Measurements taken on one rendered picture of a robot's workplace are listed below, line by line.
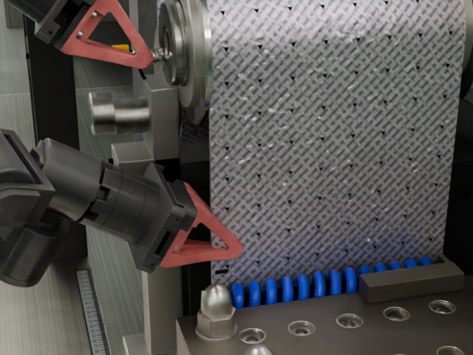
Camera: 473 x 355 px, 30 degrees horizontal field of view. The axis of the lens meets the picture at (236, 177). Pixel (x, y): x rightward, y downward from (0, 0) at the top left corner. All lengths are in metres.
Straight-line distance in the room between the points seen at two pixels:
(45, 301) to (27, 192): 0.41
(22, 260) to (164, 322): 0.22
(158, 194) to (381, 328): 0.23
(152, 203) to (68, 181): 0.08
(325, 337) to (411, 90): 0.23
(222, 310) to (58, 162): 0.18
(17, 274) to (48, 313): 0.29
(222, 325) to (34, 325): 0.34
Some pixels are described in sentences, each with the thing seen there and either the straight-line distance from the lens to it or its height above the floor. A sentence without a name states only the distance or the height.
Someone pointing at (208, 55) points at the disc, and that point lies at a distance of 0.73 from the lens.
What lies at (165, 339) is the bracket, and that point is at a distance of 0.95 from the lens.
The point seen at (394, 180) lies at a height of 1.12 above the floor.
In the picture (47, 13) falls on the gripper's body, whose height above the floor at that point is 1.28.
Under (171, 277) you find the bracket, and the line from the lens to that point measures 0.91.
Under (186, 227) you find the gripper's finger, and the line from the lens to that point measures 0.74.
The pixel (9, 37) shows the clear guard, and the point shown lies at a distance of 1.78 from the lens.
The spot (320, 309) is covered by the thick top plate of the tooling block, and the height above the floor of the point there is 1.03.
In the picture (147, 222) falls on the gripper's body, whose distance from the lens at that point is 0.75.
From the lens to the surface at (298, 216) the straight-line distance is 0.82.
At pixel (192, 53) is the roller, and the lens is 0.75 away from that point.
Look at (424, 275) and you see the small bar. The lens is 0.83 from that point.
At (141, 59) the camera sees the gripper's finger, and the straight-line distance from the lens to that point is 0.80.
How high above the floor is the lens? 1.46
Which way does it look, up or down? 24 degrees down
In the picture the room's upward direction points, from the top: straight up
